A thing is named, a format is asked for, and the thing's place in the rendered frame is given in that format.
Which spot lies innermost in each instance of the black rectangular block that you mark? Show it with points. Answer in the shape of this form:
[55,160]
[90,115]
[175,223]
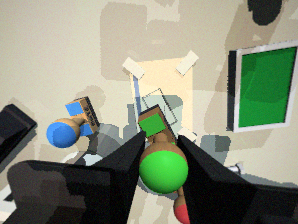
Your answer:
[14,126]

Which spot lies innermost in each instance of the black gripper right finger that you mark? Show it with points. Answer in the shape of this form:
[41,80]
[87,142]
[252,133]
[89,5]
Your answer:
[216,195]

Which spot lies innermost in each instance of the cream paper card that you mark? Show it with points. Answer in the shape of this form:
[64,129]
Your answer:
[167,83]

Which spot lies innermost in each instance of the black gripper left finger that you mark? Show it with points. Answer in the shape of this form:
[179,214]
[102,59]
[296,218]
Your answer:
[107,186]

